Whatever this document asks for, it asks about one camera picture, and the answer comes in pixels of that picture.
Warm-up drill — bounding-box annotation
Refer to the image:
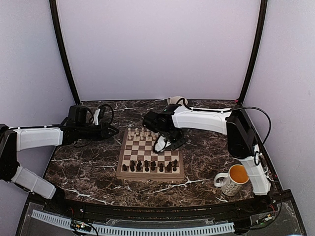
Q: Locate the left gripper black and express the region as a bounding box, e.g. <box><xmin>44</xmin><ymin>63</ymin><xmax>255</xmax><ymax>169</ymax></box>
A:
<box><xmin>76</xmin><ymin>122</ymin><xmax>119</xmax><ymax>141</ymax></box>

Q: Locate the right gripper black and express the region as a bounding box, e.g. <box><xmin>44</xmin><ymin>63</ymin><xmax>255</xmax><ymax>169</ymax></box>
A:
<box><xmin>158</xmin><ymin>127</ymin><xmax>187</xmax><ymax>150</ymax></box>

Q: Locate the wooden chess board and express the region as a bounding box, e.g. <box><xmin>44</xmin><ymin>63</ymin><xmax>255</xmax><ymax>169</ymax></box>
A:
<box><xmin>116</xmin><ymin>129</ymin><xmax>184</xmax><ymax>182</ymax></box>

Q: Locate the dark tall piece back row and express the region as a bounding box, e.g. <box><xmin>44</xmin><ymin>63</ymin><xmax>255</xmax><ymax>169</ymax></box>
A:
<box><xmin>165</xmin><ymin>162</ymin><xmax>172</xmax><ymax>172</ymax></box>

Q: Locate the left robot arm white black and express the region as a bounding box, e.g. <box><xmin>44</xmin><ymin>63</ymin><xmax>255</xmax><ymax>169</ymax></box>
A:
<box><xmin>0</xmin><ymin>104</ymin><xmax>119</xmax><ymax>214</ymax></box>

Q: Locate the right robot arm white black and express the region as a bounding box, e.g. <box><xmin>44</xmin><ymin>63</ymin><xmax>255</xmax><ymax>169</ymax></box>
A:
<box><xmin>143</xmin><ymin>103</ymin><xmax>272</xmax><ymax>213</ymax></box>

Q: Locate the white chess pieces row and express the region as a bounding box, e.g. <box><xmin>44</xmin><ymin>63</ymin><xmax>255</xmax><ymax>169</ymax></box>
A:
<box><xmin>127</xmin><ymin>127</ymin><xmax>158</xmax><ymax>141</ymax></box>

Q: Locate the seashell pattern mug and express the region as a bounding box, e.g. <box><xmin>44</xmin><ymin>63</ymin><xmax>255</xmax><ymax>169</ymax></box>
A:
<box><xmin>167</xmin><ymin>96</ymin><xmax>188</xmax><ymax>105</ymax></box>

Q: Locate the white mug yellow inside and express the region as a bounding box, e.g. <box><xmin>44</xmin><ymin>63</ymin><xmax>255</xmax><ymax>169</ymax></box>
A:
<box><xmin>214</xmin><ymin>164</ymin><xmax>250</xmax><ymax>197</ymax></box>

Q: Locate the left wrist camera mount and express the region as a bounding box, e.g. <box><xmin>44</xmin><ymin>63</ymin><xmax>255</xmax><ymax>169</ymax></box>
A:
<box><xmin>93</xmin><ymin>108</ymin><xmax>101</xmax><ymax>125</ymax></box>

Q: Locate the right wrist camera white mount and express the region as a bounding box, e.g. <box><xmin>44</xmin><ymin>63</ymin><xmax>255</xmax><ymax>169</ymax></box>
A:
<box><xmin>153</xmin><ymin>136</ymin><xmax>171</xmax><ymax>153</ymax></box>

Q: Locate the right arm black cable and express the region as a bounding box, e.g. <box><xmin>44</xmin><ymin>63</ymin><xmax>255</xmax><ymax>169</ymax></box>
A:
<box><xmin>236</xmin><ymin>106</ymin><xmax>272</xmax><ymax>160</ymax></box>

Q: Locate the white cable duct strip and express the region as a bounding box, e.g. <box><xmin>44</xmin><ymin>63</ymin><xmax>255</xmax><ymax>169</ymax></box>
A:
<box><xmin>31</xmin><ymin>210</ymin><xmax>235</xmax><ymax>236</ymax></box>

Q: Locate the left black frame post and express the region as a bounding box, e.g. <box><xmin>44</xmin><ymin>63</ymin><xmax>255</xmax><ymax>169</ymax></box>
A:
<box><xmin>49</xmin><ymin>0</ymin><xmax>81</xmax><ymax>105</ymax></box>

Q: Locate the black frame post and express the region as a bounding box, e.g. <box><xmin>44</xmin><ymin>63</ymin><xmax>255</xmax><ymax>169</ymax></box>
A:
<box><xmin>49</xmin><ymin>0</ymin><xmax>81</xmax><ymax>105</ymax></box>
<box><xmin>238</xmin><ymin>0</ymin><xmax>268</xmax><ymax>104</ymax></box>

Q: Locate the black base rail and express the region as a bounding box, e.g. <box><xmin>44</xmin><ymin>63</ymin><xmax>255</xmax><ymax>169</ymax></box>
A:
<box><xmin>19</xmin><ymin>183</ymin><xmax>297</xmax><ymax>222</ymax></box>

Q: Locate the right black frame post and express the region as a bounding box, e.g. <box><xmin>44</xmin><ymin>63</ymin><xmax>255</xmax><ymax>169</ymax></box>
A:
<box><xmin>238</xmin><ymin>0</ymin><xmax>268</xmax><ymax>104</ymax></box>

